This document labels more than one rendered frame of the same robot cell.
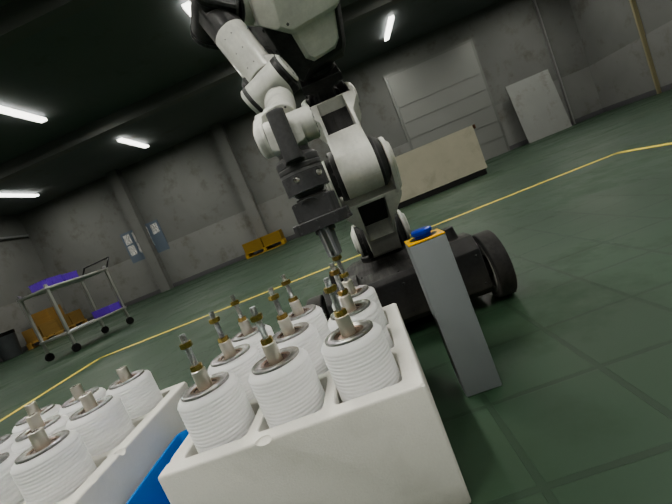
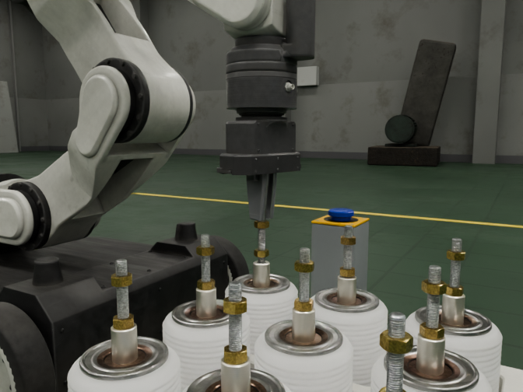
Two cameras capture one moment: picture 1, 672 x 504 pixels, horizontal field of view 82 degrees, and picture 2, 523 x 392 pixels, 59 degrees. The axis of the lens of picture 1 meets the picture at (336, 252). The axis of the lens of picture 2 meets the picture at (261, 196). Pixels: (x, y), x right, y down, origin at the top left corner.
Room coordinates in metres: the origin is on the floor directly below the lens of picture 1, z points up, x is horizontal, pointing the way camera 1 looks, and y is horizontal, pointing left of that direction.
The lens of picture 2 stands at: (0.54, 0.54, 0.45)
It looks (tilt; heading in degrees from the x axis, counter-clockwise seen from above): 8 degrees down; 295
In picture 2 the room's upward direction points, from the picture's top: straight up
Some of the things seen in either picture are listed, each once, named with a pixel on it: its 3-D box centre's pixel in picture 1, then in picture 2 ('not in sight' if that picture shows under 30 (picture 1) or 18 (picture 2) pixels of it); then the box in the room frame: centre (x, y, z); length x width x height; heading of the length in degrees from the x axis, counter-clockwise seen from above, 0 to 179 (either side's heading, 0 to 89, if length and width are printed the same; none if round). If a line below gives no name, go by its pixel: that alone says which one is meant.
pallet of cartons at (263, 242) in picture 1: (264, 243); not in sight; (10.85, 1.74, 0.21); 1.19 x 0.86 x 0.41; 85
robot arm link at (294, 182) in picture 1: (312, 199); (262, 124); (0.79, 0.00, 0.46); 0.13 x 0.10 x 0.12; 71
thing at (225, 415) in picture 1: (230, 438); not in sight; (0.58, 0.26, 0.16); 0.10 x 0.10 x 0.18
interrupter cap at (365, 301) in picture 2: (350, 310); (346, 300); (0.67, 0.02, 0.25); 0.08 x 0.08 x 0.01
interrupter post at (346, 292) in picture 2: (347, 303); (346, 289); (0.67, 0.02, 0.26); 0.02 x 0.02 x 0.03
